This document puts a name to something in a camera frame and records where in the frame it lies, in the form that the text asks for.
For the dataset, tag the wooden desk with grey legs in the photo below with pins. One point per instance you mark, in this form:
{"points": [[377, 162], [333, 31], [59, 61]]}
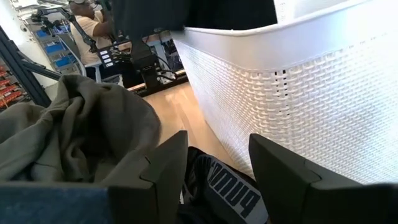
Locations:
{"points": [[160, 53]]}

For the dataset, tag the shelf with blue bins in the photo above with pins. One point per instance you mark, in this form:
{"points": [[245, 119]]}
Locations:
{"points": [[54, 48]]}

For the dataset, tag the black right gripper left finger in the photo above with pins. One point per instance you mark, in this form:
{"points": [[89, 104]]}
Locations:
{"points": [[155, 186]]}

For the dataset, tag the black garment with print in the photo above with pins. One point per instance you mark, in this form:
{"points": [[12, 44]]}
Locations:
{"points": [[224, 193]]}

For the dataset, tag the dark olive garment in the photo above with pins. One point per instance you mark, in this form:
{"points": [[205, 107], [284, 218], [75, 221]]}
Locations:
{"points": [[77, 130]]}

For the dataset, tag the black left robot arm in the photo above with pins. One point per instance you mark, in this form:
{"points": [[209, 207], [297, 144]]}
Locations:
{"points": [[149, 74]]}

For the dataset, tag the white woven plastic laundry basket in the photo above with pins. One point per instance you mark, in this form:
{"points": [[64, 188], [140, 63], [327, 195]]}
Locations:
{"points": [[311, 109]]}

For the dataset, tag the background black robot arm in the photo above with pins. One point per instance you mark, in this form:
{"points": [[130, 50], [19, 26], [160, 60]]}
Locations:
{"points": [[81, 32]]}

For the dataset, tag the person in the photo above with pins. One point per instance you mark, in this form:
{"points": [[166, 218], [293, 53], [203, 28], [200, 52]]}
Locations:
{"points": [[87, 31]]}

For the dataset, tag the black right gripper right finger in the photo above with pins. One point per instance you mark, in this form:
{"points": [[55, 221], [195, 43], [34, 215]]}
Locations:
{"points": [[286, 186]]}

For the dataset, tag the large black panel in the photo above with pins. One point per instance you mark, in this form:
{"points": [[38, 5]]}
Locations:
{"points": [[149, 18]]}

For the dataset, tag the rack with red bins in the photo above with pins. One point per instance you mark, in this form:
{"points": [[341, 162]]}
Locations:
{"points": [[7, 90]]}

